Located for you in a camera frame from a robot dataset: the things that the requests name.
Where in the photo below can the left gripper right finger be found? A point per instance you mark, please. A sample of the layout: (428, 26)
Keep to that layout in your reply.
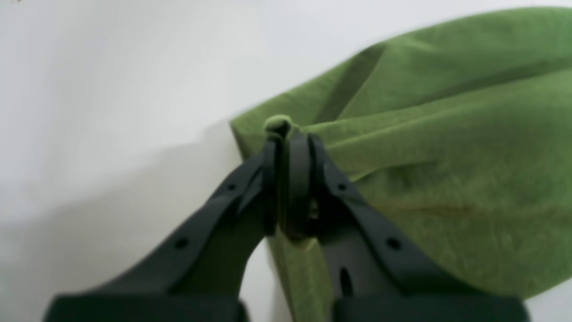
(376, 273)

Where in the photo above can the green t-shirt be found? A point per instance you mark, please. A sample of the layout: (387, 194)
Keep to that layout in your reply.
(460, 133)

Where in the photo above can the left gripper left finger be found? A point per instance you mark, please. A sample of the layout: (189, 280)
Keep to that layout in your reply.
(195, 274)

